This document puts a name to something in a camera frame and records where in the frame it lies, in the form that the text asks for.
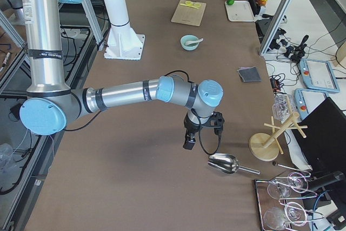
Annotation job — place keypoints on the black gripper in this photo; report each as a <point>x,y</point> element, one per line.
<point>191,128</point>

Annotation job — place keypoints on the white ceramic spoon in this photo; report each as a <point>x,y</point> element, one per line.
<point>190,42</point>

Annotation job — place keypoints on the metal scoop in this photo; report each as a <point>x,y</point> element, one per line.
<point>228,164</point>

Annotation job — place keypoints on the wooden mug tree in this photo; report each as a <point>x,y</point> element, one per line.
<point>266,147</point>

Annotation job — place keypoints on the grey folded cloth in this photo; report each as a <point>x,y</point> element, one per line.
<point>249,74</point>

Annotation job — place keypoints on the clear glass jar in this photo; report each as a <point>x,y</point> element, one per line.
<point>283,106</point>

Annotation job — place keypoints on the lower wine glass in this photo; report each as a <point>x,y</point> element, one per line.
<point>288,217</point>

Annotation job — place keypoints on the wine glass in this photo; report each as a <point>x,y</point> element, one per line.
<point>288,217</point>
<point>282,187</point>

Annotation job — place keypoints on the upper wine glass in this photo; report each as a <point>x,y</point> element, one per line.
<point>282,187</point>

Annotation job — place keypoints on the lower teach pendant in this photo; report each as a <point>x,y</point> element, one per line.
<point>307,100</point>

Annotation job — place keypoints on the teach pendant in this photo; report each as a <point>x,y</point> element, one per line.
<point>307,100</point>
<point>318,75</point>

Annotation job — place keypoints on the bamboo cutting board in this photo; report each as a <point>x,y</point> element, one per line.
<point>187,15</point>

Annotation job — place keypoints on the black monitor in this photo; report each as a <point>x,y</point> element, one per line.
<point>324,144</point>

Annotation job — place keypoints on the stacked lemon slices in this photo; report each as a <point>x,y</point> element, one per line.
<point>196,5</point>

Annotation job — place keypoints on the yellow plastic knife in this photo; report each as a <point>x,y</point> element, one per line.
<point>182,4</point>

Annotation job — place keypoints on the beige plastic tray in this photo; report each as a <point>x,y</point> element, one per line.
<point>239,11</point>

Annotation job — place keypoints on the upper teach pendant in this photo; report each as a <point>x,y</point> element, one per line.
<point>318,75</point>

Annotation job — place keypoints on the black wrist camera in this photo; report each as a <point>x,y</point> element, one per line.
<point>216,123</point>

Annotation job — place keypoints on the wire glass rack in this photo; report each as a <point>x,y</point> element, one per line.
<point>279,202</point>

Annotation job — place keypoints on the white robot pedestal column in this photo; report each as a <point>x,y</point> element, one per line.
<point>123,42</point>

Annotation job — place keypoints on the aluminium frame post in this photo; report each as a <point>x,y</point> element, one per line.
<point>269,35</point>

